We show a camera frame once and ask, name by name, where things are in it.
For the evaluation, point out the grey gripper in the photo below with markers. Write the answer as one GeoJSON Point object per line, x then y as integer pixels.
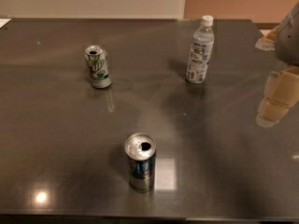
{"type": "Point", "coordinates": [288, 46]}

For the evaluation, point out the clear blue-label plastic bottle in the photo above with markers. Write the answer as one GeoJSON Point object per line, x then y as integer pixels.
{"type": "Point", "coordinates": [200, 51]}

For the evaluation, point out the blue silver redbull can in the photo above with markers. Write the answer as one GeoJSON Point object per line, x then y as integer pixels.
{"type": "Point", "coordinates": [140, 150]}

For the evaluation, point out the green white 7up can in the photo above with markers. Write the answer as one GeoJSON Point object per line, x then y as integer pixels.
{"type": "Point", "coordinates": [96, 59]}

